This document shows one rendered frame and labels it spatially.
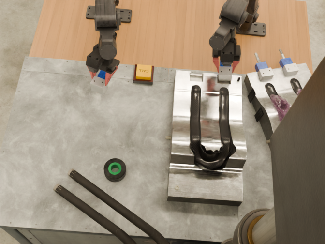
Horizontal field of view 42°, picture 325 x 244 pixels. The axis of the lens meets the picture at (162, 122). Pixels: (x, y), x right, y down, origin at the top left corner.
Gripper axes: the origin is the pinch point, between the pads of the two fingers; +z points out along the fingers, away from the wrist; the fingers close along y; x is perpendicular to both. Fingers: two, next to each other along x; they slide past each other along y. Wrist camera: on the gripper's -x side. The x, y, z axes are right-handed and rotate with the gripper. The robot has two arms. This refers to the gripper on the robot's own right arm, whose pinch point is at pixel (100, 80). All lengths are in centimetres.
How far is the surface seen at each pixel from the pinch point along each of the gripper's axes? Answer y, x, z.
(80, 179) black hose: 8.6, -25.2, 24.8
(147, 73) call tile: 12.2, 19.5, 1.4
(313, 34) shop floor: 83, 173, 14
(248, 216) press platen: 57, -69, -31
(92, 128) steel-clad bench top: 1.9, -4.6, 18.6
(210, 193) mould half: 52, -15, 17
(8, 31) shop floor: -105, 98, 56
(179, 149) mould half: 36.7, -11.3, 6.7
